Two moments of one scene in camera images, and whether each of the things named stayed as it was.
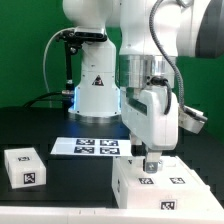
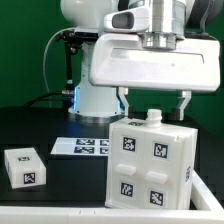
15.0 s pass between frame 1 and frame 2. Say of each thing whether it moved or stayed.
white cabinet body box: moved
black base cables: stayed
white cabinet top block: stayed
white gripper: moved
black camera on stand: stayed
